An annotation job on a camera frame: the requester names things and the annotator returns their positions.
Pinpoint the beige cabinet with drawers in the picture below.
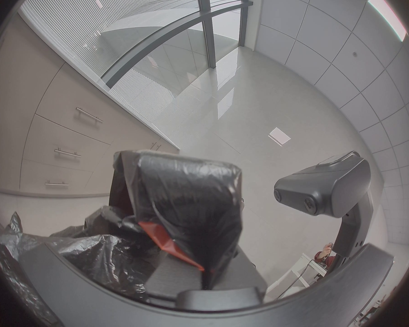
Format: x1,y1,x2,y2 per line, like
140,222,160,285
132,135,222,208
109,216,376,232
0,12,180,199

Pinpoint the person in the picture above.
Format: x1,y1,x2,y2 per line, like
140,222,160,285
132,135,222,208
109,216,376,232
314,241,338,268

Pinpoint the window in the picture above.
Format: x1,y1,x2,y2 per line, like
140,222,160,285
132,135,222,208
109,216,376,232
19,0,254,151

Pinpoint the dark grey white-framed chair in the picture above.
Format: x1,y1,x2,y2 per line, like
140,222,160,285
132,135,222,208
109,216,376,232
145,242,267,299

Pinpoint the black plastic bag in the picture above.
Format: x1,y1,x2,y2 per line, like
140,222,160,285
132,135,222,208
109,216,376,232
0,149,243,324

